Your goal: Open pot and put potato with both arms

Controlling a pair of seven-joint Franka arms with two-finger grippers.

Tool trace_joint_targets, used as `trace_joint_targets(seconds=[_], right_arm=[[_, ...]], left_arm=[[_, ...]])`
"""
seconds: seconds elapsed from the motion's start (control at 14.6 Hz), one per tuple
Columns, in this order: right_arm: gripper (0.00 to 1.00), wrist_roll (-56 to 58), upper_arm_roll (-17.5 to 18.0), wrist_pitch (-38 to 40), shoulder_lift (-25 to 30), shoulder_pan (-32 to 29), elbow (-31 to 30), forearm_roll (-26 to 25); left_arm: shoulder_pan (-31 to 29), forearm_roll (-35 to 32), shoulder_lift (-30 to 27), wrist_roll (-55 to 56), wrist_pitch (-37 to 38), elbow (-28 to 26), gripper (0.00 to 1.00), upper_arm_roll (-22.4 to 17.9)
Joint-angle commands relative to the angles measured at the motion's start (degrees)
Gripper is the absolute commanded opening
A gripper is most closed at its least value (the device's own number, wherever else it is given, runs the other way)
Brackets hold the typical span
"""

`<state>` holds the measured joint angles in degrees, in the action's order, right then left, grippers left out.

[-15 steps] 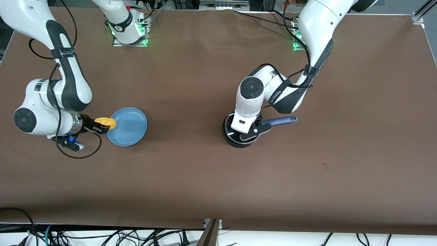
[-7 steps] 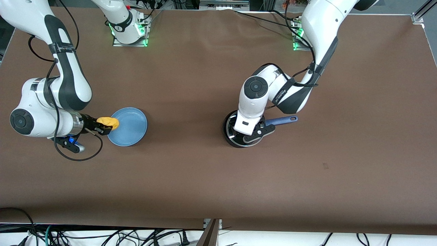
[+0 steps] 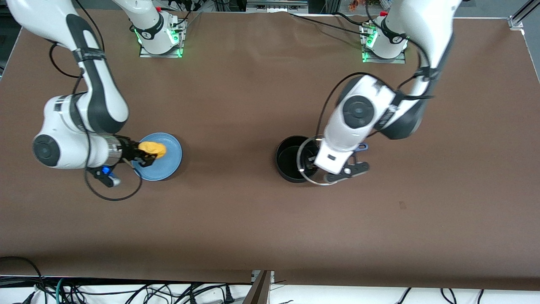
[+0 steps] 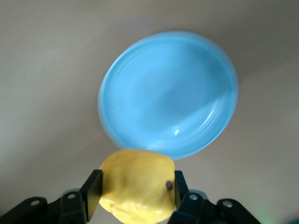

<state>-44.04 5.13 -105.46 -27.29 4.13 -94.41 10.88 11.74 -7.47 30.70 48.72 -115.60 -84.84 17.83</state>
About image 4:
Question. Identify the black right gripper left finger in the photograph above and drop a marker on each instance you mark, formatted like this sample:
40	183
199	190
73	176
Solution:
93	189

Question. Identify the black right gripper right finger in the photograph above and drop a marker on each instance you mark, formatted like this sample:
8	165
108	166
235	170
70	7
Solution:
180	186

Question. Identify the yellow potato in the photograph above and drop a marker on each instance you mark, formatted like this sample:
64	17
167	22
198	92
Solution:
137	184

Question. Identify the light blue plate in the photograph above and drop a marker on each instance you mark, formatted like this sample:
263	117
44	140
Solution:
168	93

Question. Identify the brown table cover mat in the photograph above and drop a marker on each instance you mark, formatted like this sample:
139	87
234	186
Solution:
46	93

